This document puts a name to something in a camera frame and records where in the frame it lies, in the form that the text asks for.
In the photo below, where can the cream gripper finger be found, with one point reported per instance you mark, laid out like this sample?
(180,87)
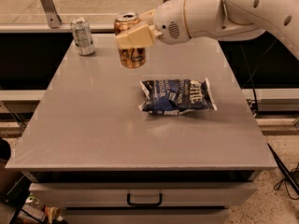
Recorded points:
(147,17)
(141,35)

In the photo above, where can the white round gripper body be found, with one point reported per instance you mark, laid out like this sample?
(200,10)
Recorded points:
(169,20)

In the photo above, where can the orange soda can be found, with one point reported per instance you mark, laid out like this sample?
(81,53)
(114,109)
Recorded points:
(130,58)

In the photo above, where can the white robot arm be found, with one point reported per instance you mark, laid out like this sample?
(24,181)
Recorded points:
(237,20)

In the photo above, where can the white green 7up can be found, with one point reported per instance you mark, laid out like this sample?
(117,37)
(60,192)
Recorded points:
(82,35)

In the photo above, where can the blue chip bag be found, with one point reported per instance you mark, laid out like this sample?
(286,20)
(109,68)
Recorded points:
(176,96)

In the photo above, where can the grey drawer cabinet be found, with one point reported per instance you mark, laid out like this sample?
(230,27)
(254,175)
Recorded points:
(88,144)

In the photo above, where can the clutter items on floor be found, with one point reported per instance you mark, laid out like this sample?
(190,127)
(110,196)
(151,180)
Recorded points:
(35,212)

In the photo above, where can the left metal railing bracket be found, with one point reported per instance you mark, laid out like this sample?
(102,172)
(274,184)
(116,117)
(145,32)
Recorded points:
(52,16)

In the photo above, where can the black drawer handle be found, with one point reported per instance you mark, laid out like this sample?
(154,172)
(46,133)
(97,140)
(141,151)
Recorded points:
(144,200)

